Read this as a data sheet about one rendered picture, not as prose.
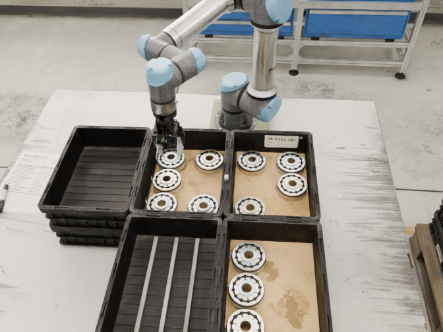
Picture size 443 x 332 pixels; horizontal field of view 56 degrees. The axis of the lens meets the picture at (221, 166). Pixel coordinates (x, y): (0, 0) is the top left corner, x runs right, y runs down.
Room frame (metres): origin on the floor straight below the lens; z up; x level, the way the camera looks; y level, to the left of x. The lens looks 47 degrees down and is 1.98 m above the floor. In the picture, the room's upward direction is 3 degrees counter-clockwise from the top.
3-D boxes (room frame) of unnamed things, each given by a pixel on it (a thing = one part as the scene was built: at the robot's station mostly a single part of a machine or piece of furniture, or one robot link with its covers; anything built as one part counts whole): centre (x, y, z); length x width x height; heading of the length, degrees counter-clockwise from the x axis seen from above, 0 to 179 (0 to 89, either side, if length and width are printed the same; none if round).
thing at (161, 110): (0.96, 0.16, 1.22); 0.08 x 0.08 x 0.05
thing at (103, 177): (1.01, 0.43, 0.87); 0.40 x 0.30 x 0.11; 174
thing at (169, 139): (0.96, 0.16, 1.14); 0.09 x 0.08 x 0.12; 174
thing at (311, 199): (0.94, -0.17, 0.87); 0.40 x 0.30 x 0.11; 174
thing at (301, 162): (1.04, -0.26, 0.86); 0.10 x 0.10 x 0.01
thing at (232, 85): (1.40, -0.07, 0.92); 0.13 x 0.12 x 0.14; 47
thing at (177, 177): (0.98, 0.20, 0.86); 0.10 x 0.10 x 0.01
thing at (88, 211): (1.01, 0.43, 0.92); 0.40 x 0.30 x 0.02; 174
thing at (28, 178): (1.15, 0.79, 0.70); 0.33 x 0.23 x 0.01; 172
